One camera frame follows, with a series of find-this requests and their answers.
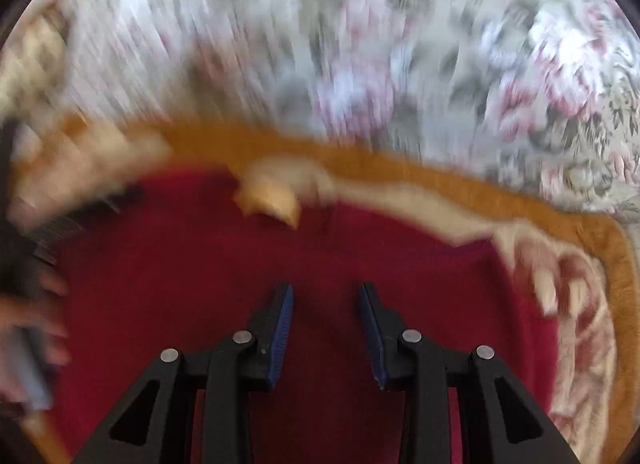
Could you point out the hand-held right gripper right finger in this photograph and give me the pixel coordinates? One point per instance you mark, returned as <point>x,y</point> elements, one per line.
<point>372,339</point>

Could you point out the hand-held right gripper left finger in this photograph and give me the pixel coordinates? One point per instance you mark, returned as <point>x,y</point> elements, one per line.
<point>280,339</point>

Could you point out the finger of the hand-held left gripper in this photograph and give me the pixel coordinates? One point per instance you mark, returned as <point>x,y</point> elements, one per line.
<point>90,224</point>

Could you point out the dark red sweater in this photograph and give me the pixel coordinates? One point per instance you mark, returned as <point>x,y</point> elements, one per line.
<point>300,254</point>

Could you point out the person's left hand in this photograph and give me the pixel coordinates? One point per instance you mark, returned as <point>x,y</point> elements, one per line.
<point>35,316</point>

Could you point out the cream patterned cushion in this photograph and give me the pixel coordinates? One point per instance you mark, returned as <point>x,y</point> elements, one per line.
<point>30,64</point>

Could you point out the cream floral fleece blanket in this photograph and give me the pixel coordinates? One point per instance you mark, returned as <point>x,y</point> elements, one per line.
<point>575,284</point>

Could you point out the floral sofa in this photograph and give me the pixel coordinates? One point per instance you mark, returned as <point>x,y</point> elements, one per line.
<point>325,44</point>

